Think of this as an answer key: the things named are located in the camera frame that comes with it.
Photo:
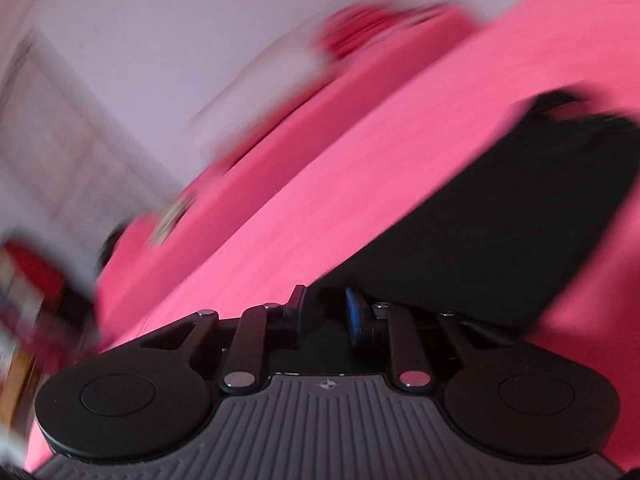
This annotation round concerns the folded pale pink quilt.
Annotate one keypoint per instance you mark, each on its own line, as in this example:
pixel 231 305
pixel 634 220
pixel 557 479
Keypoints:
pixel 260 85

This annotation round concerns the coral red bed sheet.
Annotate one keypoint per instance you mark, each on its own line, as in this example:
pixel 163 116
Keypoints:
pixel 280 145

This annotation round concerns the black knit pants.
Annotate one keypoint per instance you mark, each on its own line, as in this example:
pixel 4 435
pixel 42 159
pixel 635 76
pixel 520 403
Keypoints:
pixel 500 220

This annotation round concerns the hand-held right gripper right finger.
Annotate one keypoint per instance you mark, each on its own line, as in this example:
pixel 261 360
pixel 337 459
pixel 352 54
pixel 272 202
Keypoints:
pixel 354 317

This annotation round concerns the beige cloth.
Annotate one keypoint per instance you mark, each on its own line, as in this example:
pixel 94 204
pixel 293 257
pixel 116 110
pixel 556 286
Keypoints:
pixel 170 220

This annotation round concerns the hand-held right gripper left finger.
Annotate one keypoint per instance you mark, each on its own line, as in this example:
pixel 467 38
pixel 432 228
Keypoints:
pixel 299 312

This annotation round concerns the red pillow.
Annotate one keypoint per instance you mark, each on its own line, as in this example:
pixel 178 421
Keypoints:
pixel 360 25

